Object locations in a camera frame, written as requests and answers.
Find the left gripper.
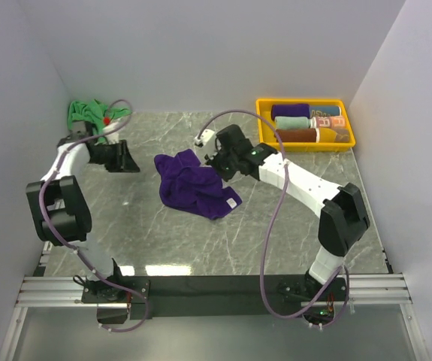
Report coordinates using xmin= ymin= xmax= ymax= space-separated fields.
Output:
xmin=89 ymin=139 xmax=141 ymax=172

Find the purple towel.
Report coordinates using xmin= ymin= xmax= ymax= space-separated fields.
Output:
xmin=270 ymin=103 xmax=310 ymax=120
xmin=154 ymin=149 xmax=242 ymax=220

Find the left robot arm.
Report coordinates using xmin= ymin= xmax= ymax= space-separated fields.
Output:
xmin=26 ymin=117 xmax=140 ymax=302

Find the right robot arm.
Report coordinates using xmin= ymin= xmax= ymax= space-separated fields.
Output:
xmin=195 ymin=125 xmax=370 ymax=300

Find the green towel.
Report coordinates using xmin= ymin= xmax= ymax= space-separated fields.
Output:
xmin=67 ymin=99 xmax=131 ymax=144

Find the rolled mint towel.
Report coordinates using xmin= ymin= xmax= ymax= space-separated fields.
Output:
xmin=275 ymin=116 xmax=311 ymax=130

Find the rolled purple towel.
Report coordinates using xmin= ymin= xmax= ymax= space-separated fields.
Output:
xmin=270 ymin=103 xmax=310 ymax=120

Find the rolled brown towel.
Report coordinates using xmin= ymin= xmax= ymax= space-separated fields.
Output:
xmin=276 ymin=129 xmax=319 ymax=143

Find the rolled pink printed towel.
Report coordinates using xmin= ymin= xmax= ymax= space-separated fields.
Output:
xmin=310 ymin=116 xmax=346 ymax=129

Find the black base beam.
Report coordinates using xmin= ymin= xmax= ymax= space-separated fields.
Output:
xmin=72 ymin=274 xmax=349 ymax=327

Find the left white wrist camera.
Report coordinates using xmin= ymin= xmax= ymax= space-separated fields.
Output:
xmin=102 ymin=120 xmax=122 ymax=144

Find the aluminium rail frame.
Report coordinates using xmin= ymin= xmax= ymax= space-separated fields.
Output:
xmin=1 ymin=232 xmax=430 ymax=360

